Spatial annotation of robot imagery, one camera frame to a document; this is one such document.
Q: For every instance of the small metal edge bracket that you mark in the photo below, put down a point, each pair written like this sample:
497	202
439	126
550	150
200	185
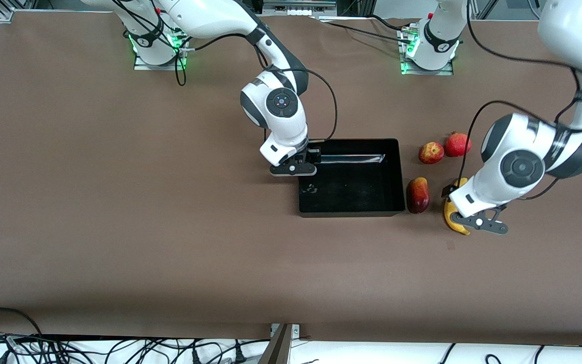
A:
296	329

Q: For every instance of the grey device with ports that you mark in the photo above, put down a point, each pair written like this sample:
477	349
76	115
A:
298	6

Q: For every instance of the red yellow apple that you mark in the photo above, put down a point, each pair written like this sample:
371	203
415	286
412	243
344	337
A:
431	153

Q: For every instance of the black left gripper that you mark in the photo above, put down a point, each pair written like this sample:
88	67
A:
445	191

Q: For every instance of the red pomegranate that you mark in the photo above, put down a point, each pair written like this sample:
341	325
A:
457	145

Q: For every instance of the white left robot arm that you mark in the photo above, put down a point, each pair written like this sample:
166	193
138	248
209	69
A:
518	167

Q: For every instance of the black rectangular plastic box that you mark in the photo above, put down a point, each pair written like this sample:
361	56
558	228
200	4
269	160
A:
367	194

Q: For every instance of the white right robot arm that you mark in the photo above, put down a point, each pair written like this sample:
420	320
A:
281	126

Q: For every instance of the red mango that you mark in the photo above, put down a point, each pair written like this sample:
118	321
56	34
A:
418	196

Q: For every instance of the yellow banana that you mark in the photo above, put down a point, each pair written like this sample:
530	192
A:
450	215

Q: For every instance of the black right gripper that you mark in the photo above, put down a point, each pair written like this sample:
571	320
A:
314	153

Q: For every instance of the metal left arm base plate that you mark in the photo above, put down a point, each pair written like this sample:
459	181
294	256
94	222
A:
447	68

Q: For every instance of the grey metal bar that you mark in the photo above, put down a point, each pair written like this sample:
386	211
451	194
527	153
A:
278	349

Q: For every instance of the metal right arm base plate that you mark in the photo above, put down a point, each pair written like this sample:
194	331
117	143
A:
142	65

